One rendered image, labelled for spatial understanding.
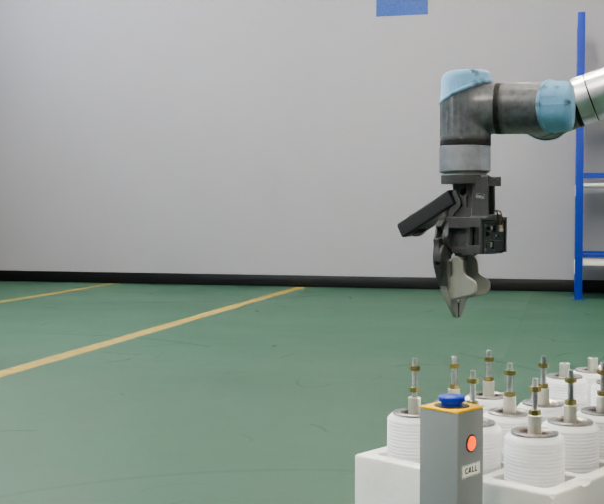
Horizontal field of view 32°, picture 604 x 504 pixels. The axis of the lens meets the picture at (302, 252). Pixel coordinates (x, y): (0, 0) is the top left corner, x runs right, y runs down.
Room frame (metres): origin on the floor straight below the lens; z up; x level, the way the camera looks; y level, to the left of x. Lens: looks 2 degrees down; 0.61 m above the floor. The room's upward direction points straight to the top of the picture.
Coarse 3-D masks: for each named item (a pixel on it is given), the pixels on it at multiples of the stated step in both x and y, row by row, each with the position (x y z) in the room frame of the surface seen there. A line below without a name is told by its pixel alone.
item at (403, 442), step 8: (392, 416) 1.81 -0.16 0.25; (392, 424) 1.80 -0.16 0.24; (400, 424) 1.79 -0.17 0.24; (408, 424) 1.78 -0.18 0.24; (416, 424) 1.78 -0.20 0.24; (392, 432) 1.80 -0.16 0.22; (400, 432) 1.79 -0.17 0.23; (408, 432) 1.78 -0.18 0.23; (416, 432) 1.78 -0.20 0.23; (392, 440) 1.80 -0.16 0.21; (400, 440) 1.79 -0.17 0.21; (408, 440) 1.78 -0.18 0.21; (416, 440) 1.78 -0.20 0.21; (392, 448) 1.80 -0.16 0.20; (400, 448) 1.79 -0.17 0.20; (408, 448) 1.78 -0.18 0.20; (416, 448) 1.78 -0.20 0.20; (392, 456) 1.80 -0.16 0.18; (400, 456) 1.79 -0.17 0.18; (408, 456) 1.78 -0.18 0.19; (416, 456) 1.78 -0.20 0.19
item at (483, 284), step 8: (472, 256) 1.56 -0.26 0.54; (464, 264) 1.57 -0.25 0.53; (472, 264) 1.56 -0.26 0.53; (472, 272) 1.56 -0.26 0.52; (480, 280) 1.55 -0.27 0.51; (488, 280) 1.55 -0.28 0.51; (480, 288) 1.55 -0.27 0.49; (488, 288) 1.54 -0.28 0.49; (472, 296) 1.56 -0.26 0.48; (464, 304) 1.57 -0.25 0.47
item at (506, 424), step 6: (486, 414) 1.83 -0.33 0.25; (498, 420) 1.79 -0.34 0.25; (504, 420) 1.79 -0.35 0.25; (510, 420) 1.79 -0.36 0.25; (516, 420) 1.79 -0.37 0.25; (522, 420) 1.79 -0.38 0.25; (504, 426) 1.79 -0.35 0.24; (510, 426) 1.79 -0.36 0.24; (516, 426) 1.78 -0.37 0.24; (504, 432) 1.79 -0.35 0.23
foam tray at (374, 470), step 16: (384, 448) 1.87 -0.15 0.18; (368, 464) 1.80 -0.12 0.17; (384, 464) 1.77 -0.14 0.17; (400, 464) 1.75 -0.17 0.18; (416, 464) 1.75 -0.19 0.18; (368, 480) 1.80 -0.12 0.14; (384, 480) 1.77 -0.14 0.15; (400, 480) 1.75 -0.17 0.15; (416, 480) 1.73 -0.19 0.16; (496, 480) 1.64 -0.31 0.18; (576, 480) 1.64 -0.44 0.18; (592, 480) 1.65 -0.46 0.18; (368, 496) 1.80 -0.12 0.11; (384, 496) 1.77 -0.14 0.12; (400, 496) 1.75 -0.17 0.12; (416, 496) 1.73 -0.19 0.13; (496, 496) 1.62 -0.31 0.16; (512, 496) 1.60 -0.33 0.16; (528, 496) 1.59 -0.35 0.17; (544, 496) 1.57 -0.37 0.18; (560, 496) 1.57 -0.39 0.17; (576, 496) 1.61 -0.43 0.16; (592, 496) 1.65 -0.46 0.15
